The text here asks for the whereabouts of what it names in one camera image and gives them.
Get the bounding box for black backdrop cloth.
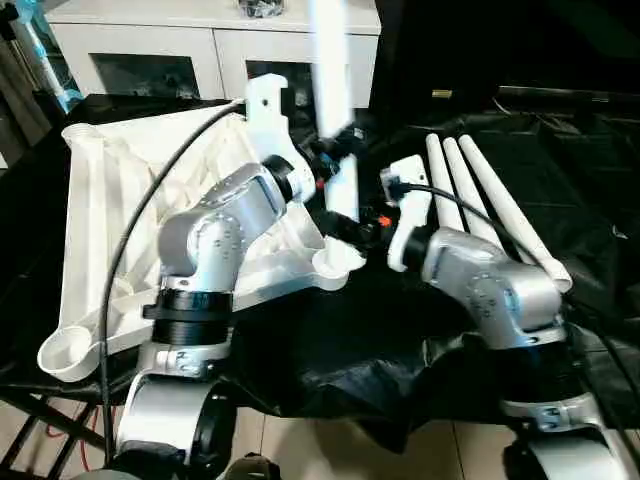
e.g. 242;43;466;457
371;0;640;115

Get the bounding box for white plastic table leg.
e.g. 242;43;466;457
456;133;575;297
306;0;362;227
441;135;497;242
423;133;472;235

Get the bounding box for dark rounded robot body part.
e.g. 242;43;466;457
233;451;282;480

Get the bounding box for blue white wrapped roll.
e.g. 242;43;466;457
13;0;85;115

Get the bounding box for white cabinet with glass doors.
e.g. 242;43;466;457
43;0;382;110

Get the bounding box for black folding table frame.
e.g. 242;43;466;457
0;388;117;480

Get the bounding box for red cable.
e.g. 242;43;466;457
43;403;102;472

